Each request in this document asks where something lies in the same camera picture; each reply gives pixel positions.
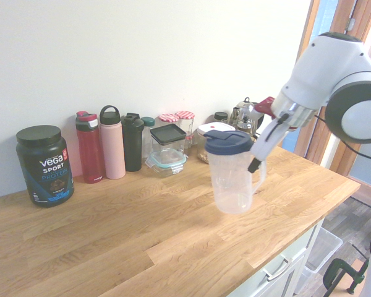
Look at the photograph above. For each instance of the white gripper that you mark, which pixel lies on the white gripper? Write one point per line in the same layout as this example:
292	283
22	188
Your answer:
270	139

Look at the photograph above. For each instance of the clear pitcher with blue lid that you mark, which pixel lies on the clear pitcher with blue lid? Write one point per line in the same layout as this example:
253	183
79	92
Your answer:
232	185

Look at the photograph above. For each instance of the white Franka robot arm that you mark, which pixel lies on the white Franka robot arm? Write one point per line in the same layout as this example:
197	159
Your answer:
327	71

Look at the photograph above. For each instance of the red water bottle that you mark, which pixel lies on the red water bottle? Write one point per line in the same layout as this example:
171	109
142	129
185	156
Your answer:
88	148

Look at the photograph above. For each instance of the chrome kettle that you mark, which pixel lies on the chrome kettle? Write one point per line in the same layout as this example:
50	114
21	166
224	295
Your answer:
245	120

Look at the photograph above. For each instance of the canister with white lid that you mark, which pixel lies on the canister with white lid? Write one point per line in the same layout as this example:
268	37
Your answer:
216	127

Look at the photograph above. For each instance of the jar with dark lid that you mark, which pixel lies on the jar with dark lid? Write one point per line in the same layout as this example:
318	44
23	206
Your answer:
220	116

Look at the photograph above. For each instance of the small jar with red lid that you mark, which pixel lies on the small jar with red lid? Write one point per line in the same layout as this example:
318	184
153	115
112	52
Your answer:
188	138

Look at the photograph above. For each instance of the glass jar red checkered lid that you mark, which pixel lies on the glass jar red checkered lid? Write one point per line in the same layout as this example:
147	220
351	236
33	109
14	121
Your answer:
185	115
167	118

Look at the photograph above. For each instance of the glass container teal clip lid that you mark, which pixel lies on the glass container teal clip lid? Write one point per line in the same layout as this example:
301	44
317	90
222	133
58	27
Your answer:
165	161

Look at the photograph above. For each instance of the square canister with black lid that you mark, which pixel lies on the square canister with black lid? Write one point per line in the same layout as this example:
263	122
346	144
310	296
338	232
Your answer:
168	133

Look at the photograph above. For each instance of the clear plastic storage bin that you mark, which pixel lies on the clear plastic storage bin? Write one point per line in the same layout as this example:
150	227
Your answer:
327	244

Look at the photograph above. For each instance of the white kitchen cabinet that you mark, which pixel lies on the white kitchen cabinet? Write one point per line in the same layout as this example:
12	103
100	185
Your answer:
284	272

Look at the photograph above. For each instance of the clear bottle with green lid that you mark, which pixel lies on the clear bottle with green lid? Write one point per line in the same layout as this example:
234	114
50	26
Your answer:
147	121

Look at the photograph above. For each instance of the black shaker bottle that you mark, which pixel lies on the black shaker bottle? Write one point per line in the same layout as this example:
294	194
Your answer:
132	145

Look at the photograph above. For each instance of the green metal clamp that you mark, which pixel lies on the green metal clamp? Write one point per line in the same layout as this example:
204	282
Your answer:
332	272

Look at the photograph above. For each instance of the pink bottle with black lid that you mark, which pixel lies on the pink bottle with black lid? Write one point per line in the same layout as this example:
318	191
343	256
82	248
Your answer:
112	148

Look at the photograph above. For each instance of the metal door hinge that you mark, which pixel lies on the metal door hinge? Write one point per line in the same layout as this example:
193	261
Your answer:
350	24

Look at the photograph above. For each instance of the black Vega protein tub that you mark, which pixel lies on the black Vega protein tub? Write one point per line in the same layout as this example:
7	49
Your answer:
44	167

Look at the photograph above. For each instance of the red wrist camera mount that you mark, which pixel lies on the red wrist camera mount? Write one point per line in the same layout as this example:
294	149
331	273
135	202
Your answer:
264	105

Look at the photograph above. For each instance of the wooden door frame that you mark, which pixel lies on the wooden door frame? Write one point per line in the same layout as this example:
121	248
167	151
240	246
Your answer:
312	18

